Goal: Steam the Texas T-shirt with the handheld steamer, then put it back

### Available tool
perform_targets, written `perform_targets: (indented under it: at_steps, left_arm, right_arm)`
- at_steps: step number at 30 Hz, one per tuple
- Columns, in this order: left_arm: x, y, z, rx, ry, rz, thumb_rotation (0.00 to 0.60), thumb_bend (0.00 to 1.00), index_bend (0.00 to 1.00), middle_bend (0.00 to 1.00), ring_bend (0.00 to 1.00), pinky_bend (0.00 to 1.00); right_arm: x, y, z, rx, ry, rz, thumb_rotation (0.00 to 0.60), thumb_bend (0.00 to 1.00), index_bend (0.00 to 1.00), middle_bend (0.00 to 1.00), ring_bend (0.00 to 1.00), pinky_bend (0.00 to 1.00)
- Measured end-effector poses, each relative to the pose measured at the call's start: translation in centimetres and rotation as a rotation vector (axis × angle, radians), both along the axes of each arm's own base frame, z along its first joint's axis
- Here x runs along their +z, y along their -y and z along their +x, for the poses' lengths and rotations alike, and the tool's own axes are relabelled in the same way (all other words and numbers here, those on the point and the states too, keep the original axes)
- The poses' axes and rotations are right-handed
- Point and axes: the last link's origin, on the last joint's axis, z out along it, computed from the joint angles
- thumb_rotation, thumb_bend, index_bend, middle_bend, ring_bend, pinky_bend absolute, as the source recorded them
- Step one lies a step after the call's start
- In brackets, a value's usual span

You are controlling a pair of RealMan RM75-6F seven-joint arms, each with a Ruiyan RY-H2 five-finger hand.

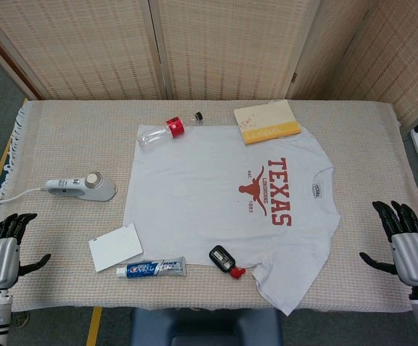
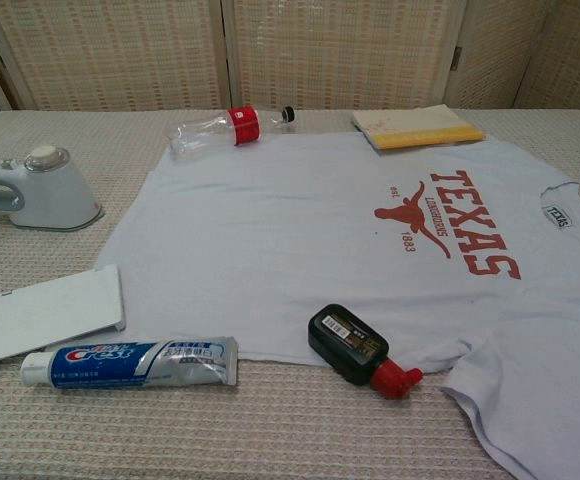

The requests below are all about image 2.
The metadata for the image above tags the white plastic board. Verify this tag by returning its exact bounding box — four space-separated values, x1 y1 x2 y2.
0 263 127 375

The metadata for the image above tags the woven folding screen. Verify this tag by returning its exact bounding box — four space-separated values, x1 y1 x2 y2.
0 0 580 112

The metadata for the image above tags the beige woven tablecloth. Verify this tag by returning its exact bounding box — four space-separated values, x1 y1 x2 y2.
0 108 580 480

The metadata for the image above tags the white handheld steam iron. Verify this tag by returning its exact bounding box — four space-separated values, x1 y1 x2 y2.
0 144 105 232

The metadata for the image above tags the white Texas Longhorns t-shirt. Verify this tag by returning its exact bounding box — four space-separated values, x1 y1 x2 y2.
92 134 580 480

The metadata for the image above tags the cream and yellow book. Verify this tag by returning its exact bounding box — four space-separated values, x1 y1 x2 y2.
352 103 488 151

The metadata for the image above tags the black bottle with red cap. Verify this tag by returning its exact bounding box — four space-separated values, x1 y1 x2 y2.
307 303 425 401

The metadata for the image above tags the blue Crest toothpaste tube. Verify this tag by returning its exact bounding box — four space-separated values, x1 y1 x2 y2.
20 335 241 390

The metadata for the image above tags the clear bottle with red label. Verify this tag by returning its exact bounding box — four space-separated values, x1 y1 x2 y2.
168 105 297 160

